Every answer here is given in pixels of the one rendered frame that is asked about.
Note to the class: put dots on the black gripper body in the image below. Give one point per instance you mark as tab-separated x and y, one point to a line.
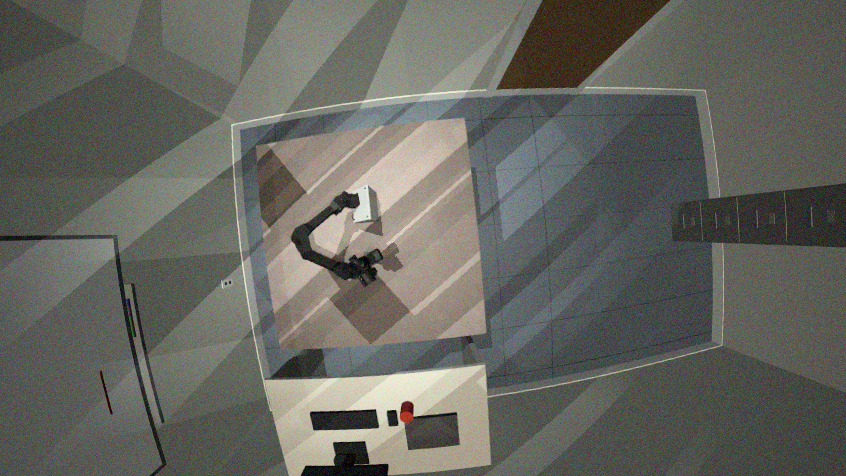
374	256

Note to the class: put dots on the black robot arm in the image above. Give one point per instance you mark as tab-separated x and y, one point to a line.
343	270

